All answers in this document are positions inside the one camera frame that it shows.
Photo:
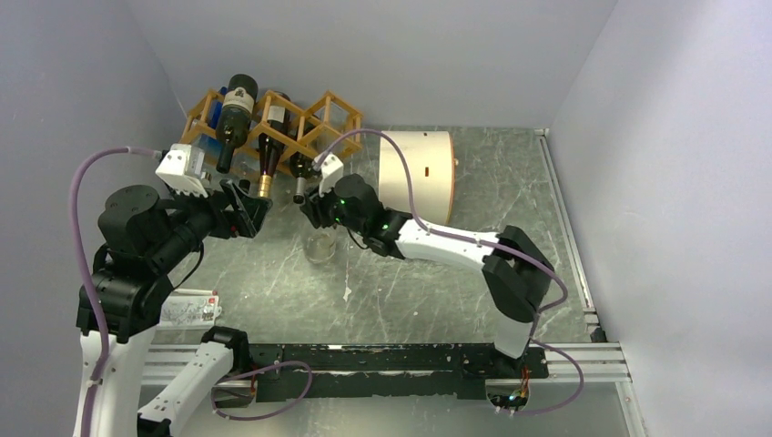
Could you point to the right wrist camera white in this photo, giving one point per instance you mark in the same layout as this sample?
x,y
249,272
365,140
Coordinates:
x,y
331,170

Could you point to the dark green bottle silver cap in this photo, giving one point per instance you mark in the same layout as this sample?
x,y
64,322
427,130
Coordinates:
x,y
301,168

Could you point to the clear glass bottle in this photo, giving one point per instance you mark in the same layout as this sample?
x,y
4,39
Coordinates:
x,y
320,245

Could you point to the cream cylindrical drum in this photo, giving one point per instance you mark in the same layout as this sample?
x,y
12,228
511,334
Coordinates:
x,y
430,158

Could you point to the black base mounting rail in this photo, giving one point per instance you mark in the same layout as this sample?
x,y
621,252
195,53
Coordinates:
x,y
280,372

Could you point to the dark bottle gold foil neck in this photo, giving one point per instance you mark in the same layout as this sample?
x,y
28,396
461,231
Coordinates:
x,y
270,149

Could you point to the dark green labelled wine bottle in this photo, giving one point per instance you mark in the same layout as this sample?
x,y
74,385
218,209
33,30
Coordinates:
x,y
233,125

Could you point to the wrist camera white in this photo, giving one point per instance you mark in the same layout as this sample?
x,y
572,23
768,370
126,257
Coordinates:
x,y
182,170
331,170

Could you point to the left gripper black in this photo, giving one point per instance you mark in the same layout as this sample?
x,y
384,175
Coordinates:
x,y
250,210

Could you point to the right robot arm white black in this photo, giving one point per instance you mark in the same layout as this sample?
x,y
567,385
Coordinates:
x,y
515,271

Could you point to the wooden hexagonal wine rack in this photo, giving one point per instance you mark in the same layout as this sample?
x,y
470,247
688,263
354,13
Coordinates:
x,y
309,127

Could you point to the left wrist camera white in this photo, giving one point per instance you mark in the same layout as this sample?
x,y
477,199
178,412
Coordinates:
x,y
182,170

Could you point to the white paper card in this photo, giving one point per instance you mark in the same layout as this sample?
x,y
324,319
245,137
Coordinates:
x,y
188,309

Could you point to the blue glass bottle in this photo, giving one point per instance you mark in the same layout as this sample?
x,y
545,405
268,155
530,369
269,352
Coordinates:
x,y
210,144

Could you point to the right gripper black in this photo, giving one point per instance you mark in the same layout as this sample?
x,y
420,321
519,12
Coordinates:
x,y
314,208

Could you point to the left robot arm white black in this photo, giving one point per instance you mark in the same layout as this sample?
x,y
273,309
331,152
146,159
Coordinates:
x,y
121,300

